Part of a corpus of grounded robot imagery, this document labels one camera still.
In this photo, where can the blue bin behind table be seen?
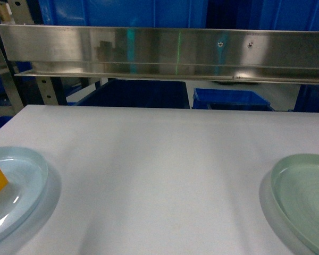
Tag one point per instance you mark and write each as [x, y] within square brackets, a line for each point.
[232, 100]

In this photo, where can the light blue glass plate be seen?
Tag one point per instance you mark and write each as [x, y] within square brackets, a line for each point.
[27, 174]

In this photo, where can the light green glass plate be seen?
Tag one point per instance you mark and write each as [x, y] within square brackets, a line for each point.
[295, 189]

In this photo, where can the large blue upper bin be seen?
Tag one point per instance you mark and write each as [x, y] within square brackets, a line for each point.
[253, 15]

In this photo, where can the dark blue bin under rail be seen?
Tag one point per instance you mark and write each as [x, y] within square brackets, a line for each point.
[139, 93]

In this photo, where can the steel rack upright post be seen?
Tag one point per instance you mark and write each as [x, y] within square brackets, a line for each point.
[50, 89]

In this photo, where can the stainless steel shelf rail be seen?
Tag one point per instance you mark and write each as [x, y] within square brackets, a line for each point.
[165, 53]

